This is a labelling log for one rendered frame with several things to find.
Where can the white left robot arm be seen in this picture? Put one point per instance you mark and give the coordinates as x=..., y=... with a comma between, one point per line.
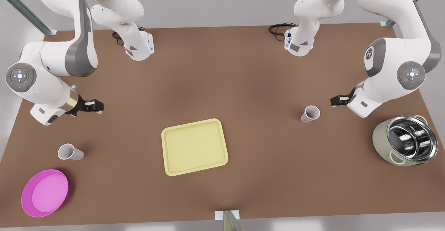
x=393, y=64

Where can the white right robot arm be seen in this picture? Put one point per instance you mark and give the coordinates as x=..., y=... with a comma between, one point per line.
x=52, y=60

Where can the yellow tray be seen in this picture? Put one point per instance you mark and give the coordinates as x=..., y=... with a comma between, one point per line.
x=194, y=147

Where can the white cup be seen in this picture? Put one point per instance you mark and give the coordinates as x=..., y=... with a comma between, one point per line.
x=70, y=152
x=310, y=113

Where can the green steel pot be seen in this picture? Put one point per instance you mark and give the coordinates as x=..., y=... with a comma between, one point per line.
x=405, y=140

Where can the pink plate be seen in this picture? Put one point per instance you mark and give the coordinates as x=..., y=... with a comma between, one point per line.
x=45, y=193

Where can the silver frame post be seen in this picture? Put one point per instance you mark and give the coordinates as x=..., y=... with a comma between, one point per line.
x=230, y=220
x=412, y=0
x=24, y=10

